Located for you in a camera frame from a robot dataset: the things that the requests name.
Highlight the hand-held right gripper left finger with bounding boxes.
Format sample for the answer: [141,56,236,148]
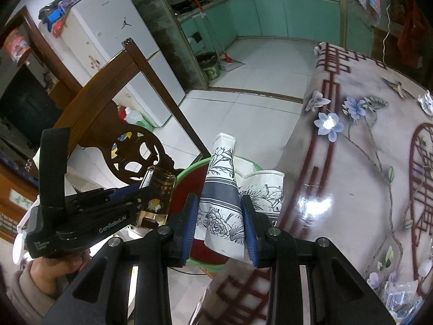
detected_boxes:
[42,194,201,325]

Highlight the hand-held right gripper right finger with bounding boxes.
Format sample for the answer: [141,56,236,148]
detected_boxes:
[240,194,396,325]

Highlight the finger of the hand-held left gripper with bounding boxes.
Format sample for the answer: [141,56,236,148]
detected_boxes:
[66,182,151,201]
[68,196,147,223]

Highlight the gold and brown box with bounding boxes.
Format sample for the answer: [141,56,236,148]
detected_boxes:
[137,165,177,231]

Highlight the green and red trash bin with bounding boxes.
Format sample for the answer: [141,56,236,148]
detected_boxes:
[168,155,264,269]

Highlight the floral paper cup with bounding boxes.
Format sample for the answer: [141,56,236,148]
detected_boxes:
[194,133,249,263]
[235,168,285,226]

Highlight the person's left forearm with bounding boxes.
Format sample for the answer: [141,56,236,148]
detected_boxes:
[7,267,56,325]

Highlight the person's left hand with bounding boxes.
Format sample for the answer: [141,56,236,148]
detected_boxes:
[29,249,92,292]

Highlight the carved dark wooden chair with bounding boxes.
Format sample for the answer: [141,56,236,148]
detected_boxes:
[52,37,212,183]

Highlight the dark bucket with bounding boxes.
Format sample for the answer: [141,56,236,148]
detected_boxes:
[196,51,222,81]

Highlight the white refrigerator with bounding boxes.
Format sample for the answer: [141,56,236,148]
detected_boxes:
[38,0,186,127]

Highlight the clear plastic packets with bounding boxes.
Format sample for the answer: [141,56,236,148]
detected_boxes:
[380,279,427,320]

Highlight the mop with red head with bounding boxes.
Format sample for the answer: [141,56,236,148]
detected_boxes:
[198,5,245,72]

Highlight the teal kitchen cabinets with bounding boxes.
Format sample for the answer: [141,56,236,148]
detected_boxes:
[179,0,342,56]

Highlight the crumpled silver wrapper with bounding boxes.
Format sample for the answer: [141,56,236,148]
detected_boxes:
[418,90,433,116]

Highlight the red hanging clothing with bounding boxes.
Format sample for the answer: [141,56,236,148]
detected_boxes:
[396,0,423,68]

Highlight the white hanging cable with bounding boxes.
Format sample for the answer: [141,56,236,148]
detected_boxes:
[382,5,393,70]

